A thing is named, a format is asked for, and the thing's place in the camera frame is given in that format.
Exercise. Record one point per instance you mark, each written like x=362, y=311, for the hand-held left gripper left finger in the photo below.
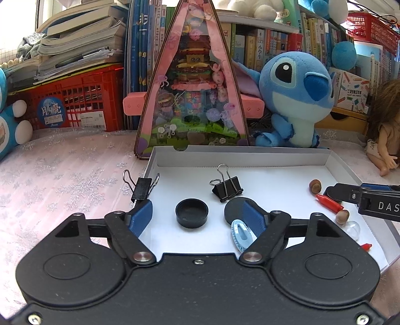
x=142, y=218

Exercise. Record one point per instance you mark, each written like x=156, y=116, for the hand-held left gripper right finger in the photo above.
x=253, y=218

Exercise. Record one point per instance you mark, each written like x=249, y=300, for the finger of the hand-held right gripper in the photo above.
x=343, y=193
x=375, y=187

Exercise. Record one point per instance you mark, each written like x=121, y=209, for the red crayon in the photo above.
x=331, y=203
x=367, y=247

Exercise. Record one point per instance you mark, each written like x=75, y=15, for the blue hair clip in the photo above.
x=240, y=234

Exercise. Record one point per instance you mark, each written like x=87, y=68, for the large black disc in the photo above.
x=234, y=211

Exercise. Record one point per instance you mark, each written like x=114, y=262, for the clear plastic ball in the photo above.
x=353, y=230

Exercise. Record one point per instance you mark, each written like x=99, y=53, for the black binder clip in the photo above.
x=226, y=190
x=140, y=189

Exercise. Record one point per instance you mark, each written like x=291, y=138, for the black round cap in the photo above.
x=191, y=215

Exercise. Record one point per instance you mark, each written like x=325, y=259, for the white cardboard box tray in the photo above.
x=193, y=176

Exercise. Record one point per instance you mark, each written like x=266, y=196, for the brown-haired doll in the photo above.
x=387, y=134

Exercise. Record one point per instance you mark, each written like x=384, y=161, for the wooden drawer box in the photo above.
x=347, y=125

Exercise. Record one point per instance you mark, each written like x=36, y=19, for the pink snowflake tablecloth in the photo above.
x=62, y=175

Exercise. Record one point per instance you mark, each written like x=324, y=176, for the colourful printed cardboard box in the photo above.
x=350, y=90

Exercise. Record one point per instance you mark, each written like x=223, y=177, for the blue alien plush toy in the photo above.
x=293, y=87

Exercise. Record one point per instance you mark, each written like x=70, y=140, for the red plastic crate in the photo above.
x=93, y=93

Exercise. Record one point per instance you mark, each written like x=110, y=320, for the pink triangular toy house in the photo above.
x=193, y=93

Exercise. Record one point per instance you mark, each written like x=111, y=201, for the blue round plush toy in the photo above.
x=343, y=54

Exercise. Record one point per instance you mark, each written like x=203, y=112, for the blue cat plush toy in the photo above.
x=9, y=131

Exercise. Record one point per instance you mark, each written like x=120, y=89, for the red mesh basket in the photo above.
x=368, y=25

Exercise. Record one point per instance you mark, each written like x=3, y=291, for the row of shelf books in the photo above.
x=259, y=47

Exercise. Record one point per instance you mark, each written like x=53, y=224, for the blue upright books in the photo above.
x=140, y=47

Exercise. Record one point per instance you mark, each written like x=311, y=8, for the green book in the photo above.
x=287, y=15

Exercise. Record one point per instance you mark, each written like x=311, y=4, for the stack of books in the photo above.
x=81, y=34

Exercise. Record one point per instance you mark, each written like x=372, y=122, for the white pink plush toy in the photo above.
x=265, y=9

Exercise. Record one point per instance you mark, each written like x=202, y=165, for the grey patterned cloth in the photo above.
x=28, y=45

